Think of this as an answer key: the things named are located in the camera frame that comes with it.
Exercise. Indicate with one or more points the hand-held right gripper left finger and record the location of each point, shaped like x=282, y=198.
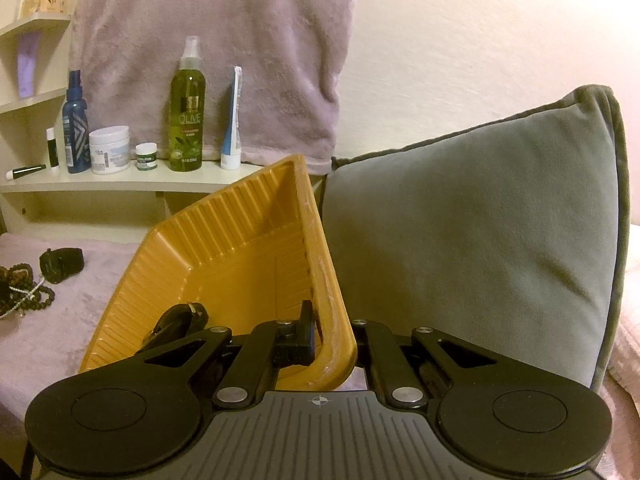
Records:
x=306, y=320

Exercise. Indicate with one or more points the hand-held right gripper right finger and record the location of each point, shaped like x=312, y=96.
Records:
x=375, y=350

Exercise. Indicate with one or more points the yellow plastic tray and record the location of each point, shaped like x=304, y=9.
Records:
x=225, y=240

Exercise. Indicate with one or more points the black wrist watch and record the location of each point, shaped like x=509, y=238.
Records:
x=175, y=322
x=62, y=262

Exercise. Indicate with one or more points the grey cushion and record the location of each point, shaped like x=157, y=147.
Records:
x=475, y=240

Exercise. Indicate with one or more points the blue and white tube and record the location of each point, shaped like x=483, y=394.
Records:
x=231, y=135

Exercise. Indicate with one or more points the small green jar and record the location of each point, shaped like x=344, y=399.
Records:
x=146, y=160

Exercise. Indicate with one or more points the cream shelf unit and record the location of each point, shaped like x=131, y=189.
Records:
x=125, y=184

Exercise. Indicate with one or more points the green spray bottle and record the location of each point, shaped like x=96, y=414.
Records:
x=186, y=125

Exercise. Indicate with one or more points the white jar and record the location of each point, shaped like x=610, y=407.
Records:
x=109, y=152

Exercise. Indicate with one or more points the blue spray bottle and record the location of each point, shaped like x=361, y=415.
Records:
x=75, y=125

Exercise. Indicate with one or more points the mauve towel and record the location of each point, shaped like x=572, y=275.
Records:
x=225, y=20

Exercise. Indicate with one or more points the black and white tube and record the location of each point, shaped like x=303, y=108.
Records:
x=27, y=171

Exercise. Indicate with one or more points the purple tube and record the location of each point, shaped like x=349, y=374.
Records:
x=27, y=67

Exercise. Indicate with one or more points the wooden box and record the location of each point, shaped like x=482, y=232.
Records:
x=47, y=4

